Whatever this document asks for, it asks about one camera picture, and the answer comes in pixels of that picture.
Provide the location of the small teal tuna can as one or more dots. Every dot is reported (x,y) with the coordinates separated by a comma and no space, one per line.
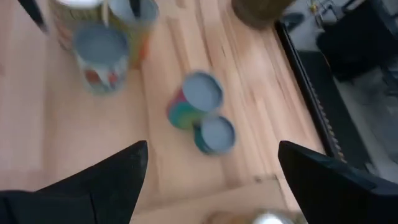
(216,135)

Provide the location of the black aluminium table frame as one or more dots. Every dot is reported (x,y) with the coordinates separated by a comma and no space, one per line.
(311,93)

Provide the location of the pink and green can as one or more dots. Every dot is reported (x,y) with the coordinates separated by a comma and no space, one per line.
(199,96)

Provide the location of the cream orange red can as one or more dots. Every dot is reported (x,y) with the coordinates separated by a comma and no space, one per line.
(77,18)

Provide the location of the potted green plant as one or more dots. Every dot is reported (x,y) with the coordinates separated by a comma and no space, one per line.
(259,12)

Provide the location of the green oranges can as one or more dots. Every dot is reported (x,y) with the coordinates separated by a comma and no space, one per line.
(270,219)

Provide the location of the plain orange can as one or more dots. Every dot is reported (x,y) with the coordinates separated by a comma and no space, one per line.
(136,40)

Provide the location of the white vegetables can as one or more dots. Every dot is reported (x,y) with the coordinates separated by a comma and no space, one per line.
(101,59)

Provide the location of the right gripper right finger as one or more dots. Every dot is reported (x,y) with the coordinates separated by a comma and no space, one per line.
(345,193)

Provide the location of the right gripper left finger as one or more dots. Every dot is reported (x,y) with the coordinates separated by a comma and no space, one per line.
(77,196)

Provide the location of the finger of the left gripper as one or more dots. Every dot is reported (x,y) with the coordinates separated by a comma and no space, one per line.
(32,12)
(135,7)

